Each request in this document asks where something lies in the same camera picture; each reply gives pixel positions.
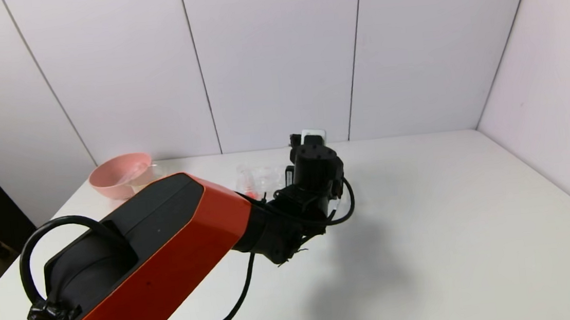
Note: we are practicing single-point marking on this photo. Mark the clear acrylic test tube rack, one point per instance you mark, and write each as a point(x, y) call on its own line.
point(266, 177)

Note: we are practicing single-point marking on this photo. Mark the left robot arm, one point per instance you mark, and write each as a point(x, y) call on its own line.
point(144, 265)

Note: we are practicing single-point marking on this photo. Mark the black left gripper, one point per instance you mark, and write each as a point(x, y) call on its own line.
point(317, 175)

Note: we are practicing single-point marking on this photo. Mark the clear glass beaker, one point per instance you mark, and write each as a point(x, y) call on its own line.
point(148, 178)

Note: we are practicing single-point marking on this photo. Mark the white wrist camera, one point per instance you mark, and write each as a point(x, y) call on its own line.
point(313, 136)

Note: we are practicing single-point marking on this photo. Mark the test tube with yellow pigment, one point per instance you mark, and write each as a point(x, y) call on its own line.
point(134, 171)

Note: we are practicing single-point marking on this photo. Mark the pink bowl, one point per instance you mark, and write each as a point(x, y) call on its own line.
point(111, 181)

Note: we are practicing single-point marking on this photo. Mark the test tube with red pigment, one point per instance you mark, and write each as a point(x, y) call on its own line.
point(252, 193)

